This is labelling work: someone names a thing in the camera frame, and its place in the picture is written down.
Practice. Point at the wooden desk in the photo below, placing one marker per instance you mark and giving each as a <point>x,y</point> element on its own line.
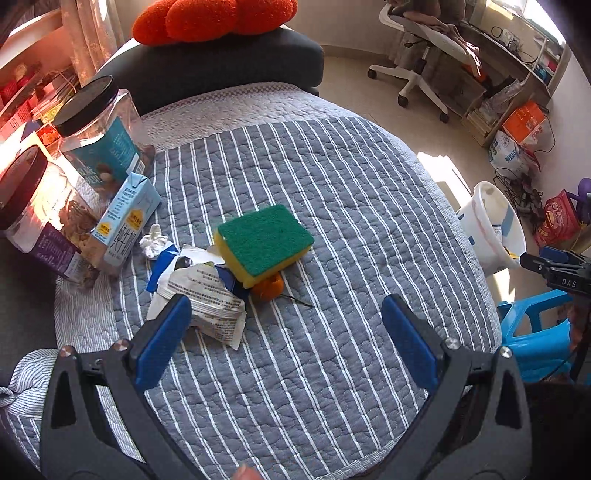
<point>512,60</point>

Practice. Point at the dark grey seat cushion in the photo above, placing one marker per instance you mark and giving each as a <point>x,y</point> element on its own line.
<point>212,64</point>

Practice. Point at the red snack bag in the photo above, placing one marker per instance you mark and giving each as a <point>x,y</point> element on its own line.
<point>558,217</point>

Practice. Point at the white shelf unit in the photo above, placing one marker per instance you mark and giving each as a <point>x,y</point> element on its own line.
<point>32,74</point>

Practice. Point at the plastic jar with teal label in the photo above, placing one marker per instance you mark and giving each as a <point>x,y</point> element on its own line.
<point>99,138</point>

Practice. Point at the patterned curtain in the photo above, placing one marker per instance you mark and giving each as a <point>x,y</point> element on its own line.
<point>97,37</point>

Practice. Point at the pink cloth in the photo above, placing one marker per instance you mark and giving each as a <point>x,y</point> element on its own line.
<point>457,41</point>

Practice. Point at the person's left hand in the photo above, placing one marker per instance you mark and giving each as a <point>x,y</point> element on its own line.
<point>245,473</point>

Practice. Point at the small orange fruit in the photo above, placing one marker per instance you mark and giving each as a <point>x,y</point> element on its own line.
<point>268,287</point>

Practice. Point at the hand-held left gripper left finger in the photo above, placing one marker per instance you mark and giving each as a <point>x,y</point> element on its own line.
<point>161,341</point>

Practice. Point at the red pumpkin cushion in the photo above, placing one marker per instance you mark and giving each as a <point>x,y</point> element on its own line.
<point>212,18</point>

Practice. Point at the white printed bag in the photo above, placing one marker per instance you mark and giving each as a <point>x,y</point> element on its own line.
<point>508,152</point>

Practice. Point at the green and yellow sponge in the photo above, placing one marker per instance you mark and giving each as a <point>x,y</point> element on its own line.
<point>263,242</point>

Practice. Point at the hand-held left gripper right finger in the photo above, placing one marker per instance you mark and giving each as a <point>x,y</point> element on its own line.
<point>411,344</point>

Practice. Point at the thin black stick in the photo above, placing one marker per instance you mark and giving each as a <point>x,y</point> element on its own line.
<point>298,301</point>

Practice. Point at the white wrapper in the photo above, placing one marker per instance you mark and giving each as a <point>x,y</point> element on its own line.
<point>210,295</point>

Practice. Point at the orange cardboard box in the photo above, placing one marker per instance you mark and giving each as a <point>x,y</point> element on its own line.
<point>524,122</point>

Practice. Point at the blue plastic stool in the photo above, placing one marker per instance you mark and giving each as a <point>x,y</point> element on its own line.
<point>535,332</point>

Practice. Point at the white dotted trash bin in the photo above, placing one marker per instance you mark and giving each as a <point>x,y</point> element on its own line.
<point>489,226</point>

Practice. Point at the plastic jar with purple label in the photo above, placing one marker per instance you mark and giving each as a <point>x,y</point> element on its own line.
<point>41,221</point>

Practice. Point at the brown clothes heap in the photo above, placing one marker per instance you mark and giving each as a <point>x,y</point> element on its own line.
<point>431,9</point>

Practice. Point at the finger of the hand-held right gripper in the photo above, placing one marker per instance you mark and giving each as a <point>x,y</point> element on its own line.
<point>535,264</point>
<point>554,253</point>

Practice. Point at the small white crumpled tissue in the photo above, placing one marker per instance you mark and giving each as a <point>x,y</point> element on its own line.
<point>154,240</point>

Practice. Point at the light blue milk carton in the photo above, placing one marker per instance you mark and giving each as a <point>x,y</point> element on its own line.
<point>127,221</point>

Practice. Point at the white office chair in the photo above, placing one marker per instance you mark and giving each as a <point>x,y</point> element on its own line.
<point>415,69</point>

